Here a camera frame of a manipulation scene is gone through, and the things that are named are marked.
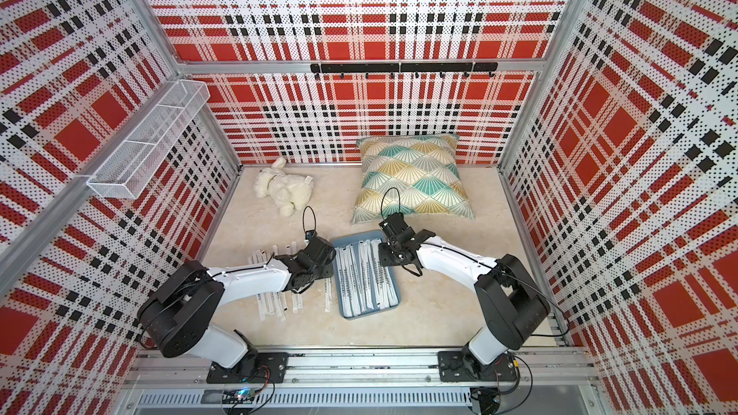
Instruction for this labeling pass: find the white paper straw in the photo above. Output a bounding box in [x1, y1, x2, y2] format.
[370, 239, 399, 309]
[336, 248, 354, 318]
[248, 250, 261, 269]

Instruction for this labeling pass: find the blue plastic storage tray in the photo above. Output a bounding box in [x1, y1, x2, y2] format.
[332, 231, 401, 320]

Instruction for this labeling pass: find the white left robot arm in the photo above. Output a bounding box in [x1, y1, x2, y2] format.
[136, 236, 336, 370]

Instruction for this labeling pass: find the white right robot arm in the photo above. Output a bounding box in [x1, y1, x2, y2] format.
[379, 212, 552, 367]

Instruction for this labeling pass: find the geometric fan pattern pillow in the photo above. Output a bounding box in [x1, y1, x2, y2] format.
[351, 134, 475, 225]

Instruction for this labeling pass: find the white plush toy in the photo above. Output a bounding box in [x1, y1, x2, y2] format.
[253, 157, 314, 217]

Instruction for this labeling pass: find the green circuit board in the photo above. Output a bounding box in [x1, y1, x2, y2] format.
[221, 388, 259, 407]

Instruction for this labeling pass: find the black wall hook rail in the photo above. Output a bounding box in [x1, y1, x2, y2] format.
[309, 61, 499, 77]

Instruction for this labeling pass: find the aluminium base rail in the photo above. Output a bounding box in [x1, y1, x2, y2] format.
[115, 347, 609, 414]

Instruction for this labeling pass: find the white wire mesh basket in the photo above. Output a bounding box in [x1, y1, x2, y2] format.
[86, 79, 209, 200]

